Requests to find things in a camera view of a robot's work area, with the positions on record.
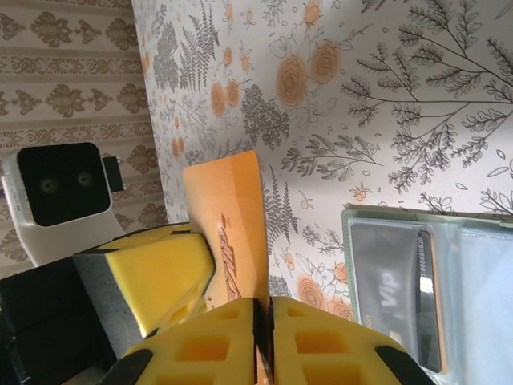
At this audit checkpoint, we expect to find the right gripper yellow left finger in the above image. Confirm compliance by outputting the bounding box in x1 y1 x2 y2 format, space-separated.
106 298 257 385

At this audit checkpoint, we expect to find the black card orange edge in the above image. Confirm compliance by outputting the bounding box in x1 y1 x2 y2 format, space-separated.
415 230 449 373

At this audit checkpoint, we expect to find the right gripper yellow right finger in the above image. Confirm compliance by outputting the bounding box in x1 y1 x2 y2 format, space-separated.
272 296 436 385

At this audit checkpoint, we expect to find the black Vip card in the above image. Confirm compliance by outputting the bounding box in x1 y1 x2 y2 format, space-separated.
349 221 426 350

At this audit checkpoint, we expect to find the gold VIP card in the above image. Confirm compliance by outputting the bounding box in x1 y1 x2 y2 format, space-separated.
182 150 273 385

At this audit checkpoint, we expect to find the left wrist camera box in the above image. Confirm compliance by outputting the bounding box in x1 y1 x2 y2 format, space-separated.
1 142 126 268

